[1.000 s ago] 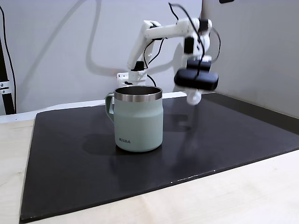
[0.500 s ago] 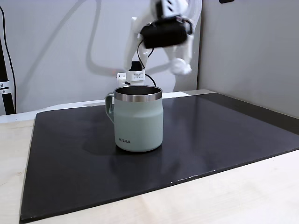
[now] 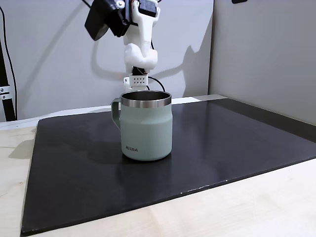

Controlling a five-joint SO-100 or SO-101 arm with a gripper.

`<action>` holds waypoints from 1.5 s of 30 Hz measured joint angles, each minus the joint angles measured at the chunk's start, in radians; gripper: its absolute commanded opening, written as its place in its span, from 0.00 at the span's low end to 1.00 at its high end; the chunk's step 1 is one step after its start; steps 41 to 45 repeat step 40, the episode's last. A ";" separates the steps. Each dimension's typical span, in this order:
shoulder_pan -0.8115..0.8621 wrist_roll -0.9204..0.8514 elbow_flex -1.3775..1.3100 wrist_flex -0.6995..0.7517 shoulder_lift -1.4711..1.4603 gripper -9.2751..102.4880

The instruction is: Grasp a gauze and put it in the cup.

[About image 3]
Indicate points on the black table mat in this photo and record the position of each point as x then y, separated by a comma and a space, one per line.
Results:
222, 138

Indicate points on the green metal mug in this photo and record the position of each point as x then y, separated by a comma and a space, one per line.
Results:
145, 130

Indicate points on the black stand post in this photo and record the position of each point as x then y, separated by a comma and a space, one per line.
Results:
5, 74

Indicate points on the black camera box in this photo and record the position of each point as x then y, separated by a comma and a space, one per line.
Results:
103, 17

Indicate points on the white stand clamp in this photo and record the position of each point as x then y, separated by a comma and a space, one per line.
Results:
4, 92

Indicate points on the black wall fixture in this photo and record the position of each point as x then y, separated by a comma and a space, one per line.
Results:
239, 1

